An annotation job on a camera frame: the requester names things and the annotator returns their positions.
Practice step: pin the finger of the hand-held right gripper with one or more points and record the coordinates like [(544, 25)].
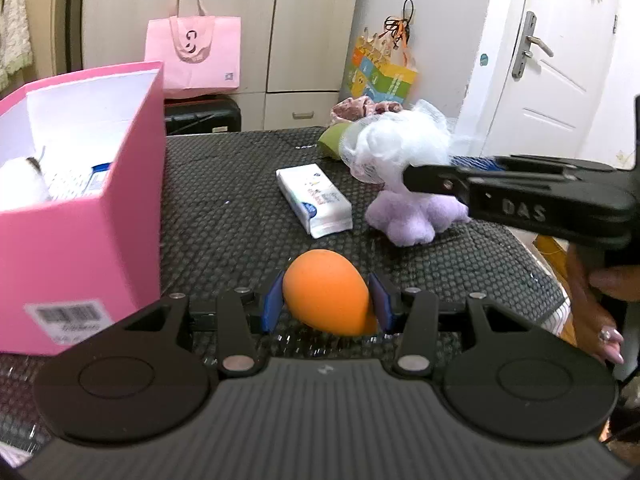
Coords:
[(550, 162), (435, 180)]

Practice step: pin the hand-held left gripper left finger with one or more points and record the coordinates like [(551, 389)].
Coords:
[(272, 306)]

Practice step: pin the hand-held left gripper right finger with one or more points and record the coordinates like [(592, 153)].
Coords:
[(381, 306)]

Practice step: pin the purple plush toy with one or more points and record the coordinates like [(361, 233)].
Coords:
[(415, 215)]

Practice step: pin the white mesh bath pouf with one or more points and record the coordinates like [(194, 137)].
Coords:
[(400, 140)]

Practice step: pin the orange makeup sponge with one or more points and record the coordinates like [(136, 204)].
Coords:
[(325, 290)]

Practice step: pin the pink floral scrunchie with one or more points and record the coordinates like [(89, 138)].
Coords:
[(355, 107)]

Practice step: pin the green makeup sponge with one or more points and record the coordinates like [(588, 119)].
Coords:
[(332, 141)]

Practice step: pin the white tissue packet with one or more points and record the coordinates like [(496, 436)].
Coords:
[(312, 197)]

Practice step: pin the pink cardboard box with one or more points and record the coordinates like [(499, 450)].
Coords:
[(90, 260)]

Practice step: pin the blue white wet wipes pack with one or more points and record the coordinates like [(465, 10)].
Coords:
[(92, 177)]

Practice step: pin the white plush toy brown spots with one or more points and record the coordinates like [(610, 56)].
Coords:
[(20, 182)]

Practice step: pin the person's right hand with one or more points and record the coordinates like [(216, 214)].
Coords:
[(595, 320)]

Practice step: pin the white door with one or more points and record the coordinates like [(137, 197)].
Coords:
[(550, 110)]

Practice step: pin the colourful gift bag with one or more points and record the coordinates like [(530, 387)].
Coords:
[(385, 80)]

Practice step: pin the black mesh mat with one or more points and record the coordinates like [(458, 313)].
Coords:
[(225, 200)]

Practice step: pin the black suitcase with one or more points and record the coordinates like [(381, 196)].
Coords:
[(200, 117)]

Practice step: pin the beige wardrobe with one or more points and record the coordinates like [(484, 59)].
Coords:
[(300, 25)]

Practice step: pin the pink tote bag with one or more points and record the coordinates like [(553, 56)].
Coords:
[(200, 65)]

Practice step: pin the fluffy white green robe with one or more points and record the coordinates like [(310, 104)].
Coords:
[(12, 20)]

